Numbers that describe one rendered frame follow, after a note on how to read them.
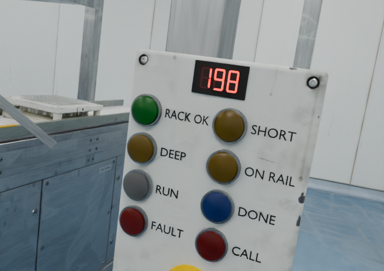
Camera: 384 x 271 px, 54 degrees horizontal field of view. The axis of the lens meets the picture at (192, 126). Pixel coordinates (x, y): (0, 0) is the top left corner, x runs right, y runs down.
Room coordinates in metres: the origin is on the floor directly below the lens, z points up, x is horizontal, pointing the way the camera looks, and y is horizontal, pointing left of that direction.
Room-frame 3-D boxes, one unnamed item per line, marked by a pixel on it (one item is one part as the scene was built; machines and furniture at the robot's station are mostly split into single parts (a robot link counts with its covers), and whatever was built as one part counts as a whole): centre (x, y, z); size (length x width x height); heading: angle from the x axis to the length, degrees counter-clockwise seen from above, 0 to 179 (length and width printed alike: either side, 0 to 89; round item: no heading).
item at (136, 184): (0.34, 0.04, 0.96); 0.03 x 0.01 x 0.03; 69
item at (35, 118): (1.35, 0.51, 0.83); 0.24 x 0.24 x 0.02; 69
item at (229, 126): (0.31, -0.03, 1.03); 0.03 x 0.01 x 0.03; 69
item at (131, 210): (0.34, 0.04, 0.92); 0.03 x 0.01 x 0.03; 69
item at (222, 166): (0.31, -0.03, 0.99); 0.03 x 0.01 x 0.03; 69
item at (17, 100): (1.35, 0.50, 0.88); 0.25 x 0.24 x 0.02; 69
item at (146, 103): (0.34, 0.04, 1.03); 0.03 x 0.01 x 0.03; 69
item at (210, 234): (0.31, -0.03, 0.92); 0.03 x 0.01 x 0.03; 69
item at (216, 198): (0.31, -0.03, 0.96); 0.03 x 0.01 x 0.03; 69
